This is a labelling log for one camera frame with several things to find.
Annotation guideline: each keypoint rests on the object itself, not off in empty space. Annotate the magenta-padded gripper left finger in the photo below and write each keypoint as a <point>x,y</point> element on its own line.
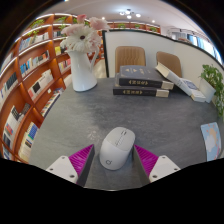
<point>60,166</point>

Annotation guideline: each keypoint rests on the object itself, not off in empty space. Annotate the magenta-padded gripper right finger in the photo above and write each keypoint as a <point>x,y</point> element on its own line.
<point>165,166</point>

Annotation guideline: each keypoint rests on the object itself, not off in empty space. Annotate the white computer mouse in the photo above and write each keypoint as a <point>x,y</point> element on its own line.
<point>116,148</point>

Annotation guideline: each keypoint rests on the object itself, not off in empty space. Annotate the sun and cloud mouse pad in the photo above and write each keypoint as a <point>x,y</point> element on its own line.
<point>211,140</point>

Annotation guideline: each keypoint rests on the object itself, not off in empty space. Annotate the blue and white book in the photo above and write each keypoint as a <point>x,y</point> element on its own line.
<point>196,95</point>

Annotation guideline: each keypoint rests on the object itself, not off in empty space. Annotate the orange shelf unit with books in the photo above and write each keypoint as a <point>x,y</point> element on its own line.
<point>30,83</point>

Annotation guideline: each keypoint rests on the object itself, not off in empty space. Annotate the thick white book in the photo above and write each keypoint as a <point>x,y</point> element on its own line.
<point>170,75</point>

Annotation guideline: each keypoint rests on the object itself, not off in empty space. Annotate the white pitcher vase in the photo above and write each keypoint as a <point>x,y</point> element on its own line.
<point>81,73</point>

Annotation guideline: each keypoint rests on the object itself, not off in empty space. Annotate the green plant in white pot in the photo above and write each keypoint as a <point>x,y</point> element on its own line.
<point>213,76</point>

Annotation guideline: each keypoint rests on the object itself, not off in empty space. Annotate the tan upholstered chair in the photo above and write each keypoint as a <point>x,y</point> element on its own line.
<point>171,61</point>
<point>130,58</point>

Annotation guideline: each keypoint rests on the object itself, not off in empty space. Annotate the pink white flower bouquet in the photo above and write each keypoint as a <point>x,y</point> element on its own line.
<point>81,38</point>

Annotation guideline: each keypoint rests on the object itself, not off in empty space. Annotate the ceiling light cluster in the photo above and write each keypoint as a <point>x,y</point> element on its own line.
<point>129,14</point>

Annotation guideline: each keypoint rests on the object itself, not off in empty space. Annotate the window with dark frame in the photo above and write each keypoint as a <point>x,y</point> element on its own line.
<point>203,43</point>

